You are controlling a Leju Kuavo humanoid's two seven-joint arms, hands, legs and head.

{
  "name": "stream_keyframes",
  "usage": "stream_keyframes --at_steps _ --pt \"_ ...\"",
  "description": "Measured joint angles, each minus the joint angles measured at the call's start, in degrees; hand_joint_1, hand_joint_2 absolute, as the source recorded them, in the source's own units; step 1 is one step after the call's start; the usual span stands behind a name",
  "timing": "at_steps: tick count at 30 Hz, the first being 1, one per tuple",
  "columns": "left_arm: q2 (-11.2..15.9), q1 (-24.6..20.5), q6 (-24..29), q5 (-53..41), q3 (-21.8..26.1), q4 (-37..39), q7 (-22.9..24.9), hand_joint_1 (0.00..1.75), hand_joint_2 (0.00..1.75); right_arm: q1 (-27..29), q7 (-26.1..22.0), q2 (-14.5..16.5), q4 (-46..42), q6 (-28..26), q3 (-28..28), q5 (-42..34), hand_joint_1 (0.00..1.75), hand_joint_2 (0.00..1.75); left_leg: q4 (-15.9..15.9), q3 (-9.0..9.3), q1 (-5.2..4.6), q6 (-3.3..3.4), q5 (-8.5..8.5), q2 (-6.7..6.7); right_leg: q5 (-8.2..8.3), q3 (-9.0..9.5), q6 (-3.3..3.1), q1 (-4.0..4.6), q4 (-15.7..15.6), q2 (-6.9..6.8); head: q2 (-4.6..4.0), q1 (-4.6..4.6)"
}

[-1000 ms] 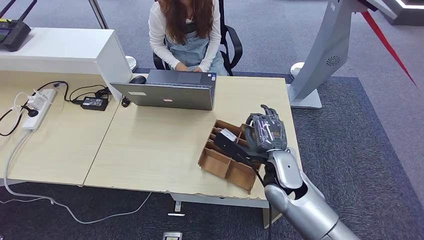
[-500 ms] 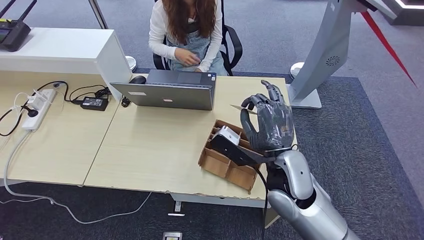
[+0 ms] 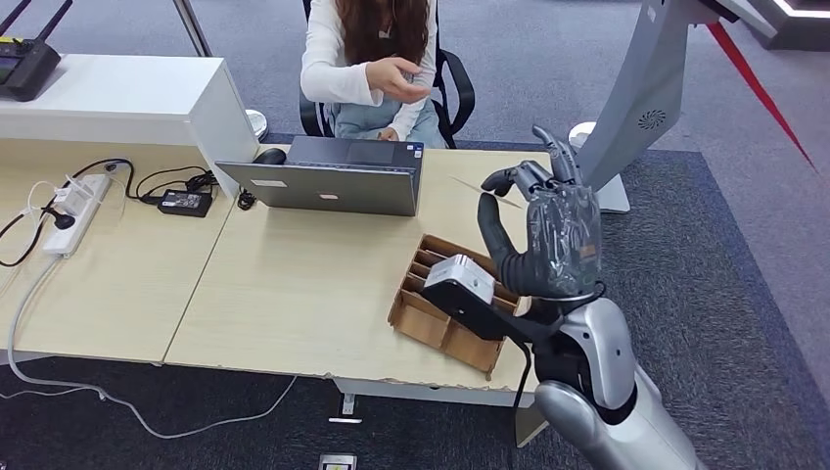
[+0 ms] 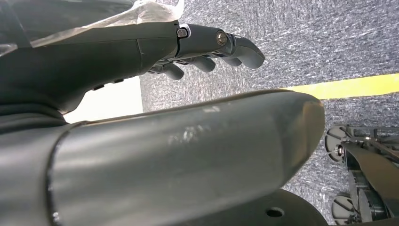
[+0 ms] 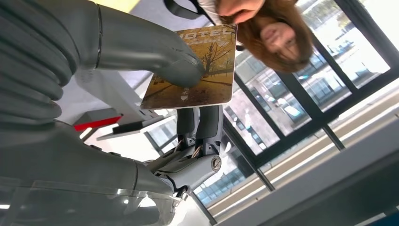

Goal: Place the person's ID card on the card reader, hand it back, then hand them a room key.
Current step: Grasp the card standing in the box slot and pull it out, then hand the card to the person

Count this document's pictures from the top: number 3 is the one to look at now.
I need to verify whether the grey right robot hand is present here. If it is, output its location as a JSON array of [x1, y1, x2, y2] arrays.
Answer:
[[476, 124, 603, 301]]

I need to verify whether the person's right hand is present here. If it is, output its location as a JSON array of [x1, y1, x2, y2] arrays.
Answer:
[[366, 57, 434, 105]]

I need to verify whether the printed room key card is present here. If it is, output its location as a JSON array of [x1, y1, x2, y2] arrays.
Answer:
[[448, 174, 524, 211]]

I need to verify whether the person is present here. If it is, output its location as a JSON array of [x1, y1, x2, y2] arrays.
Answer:
[[300, 0, 438, 143]]

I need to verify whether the brown divided card organizer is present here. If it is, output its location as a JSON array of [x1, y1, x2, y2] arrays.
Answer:
[[388, 233, 520, 381]]

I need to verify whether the black office chair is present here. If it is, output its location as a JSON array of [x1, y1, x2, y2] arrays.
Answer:
[[299, 0, 477, 149]]

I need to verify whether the grey laptop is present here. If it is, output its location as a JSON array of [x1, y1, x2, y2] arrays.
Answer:
[[214, 136, 426, 218]]

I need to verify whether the chrome stanchion base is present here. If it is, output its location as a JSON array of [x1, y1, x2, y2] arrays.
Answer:
[[568, 120, 598, 157], [245, 107, 270, 141]]

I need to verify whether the silver kiosk stand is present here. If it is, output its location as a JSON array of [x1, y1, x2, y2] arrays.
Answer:
[[560, 0, 779, 215]]

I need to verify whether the wooden desk leg panel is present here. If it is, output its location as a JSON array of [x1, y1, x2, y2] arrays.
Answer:
[[514, 404, 549, 448]]

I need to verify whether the chrome stanchion pole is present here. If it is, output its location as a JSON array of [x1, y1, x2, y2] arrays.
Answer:
[[173, 0, 215, 60]]

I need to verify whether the black power brick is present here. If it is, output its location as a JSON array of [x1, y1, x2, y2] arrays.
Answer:
[[157, 188, 214, 218]]

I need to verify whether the red barrier tape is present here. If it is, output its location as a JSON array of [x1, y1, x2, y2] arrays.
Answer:
[[705, 23, 818, 175]]

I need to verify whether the white counter cabinet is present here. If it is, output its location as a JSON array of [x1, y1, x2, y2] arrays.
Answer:
[[0, 53, 262, 199]]

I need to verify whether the dark platform with light strip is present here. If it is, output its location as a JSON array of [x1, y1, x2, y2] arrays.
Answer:
[[745, 0, 830, 53]]

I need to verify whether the white plug adapter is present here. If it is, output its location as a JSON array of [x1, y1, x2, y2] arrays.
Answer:
[[53, 183, 91, 204]]

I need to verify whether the white power strip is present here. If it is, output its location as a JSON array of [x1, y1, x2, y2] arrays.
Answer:
[[42, 173, 114, 258]]

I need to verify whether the black plug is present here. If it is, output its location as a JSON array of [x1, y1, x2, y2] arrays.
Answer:
[[42, 207, 76, 231]]

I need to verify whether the black controller with antennas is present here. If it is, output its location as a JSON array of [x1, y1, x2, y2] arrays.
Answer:
[[0, 0, 73, 103]]

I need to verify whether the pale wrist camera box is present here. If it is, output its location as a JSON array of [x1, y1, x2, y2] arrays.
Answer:
[[424, 254, 497, 306]]

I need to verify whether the black camera bracket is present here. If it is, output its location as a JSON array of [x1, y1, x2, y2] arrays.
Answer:
[[420, 278, 552, 345]]

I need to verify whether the white desk frame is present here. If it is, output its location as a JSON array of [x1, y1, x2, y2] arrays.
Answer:
[[328, 376, 539, 426], [0, 349, 57, 368]]

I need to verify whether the thin white cable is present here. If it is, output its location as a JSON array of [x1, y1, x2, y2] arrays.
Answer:
[[0, 386, 105, 400], [21, 180, 69, 218]]

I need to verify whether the thick white power cord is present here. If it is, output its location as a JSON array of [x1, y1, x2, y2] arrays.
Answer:
[[5, 255, 300, 441]]

